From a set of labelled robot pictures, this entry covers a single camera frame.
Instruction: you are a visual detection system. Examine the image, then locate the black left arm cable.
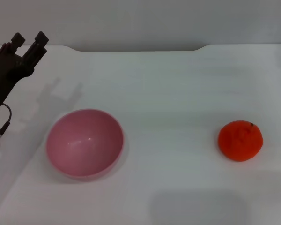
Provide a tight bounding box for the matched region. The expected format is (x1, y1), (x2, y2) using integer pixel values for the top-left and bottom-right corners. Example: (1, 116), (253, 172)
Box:
(0, 103), (12, 141)

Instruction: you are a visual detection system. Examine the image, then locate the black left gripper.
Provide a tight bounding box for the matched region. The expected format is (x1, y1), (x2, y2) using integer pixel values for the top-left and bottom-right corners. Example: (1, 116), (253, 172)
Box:
(0, 31), (49, 111)

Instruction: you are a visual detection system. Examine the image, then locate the orange mandarin fruit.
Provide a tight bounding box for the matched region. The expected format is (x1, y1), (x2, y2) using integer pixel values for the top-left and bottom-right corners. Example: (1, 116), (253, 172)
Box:
(218, 120), (264, 162)

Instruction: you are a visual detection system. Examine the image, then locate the pink plastic bowl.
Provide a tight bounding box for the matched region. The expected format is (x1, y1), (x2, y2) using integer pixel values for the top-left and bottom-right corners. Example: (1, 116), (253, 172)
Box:
(45, 108), (125, 180)

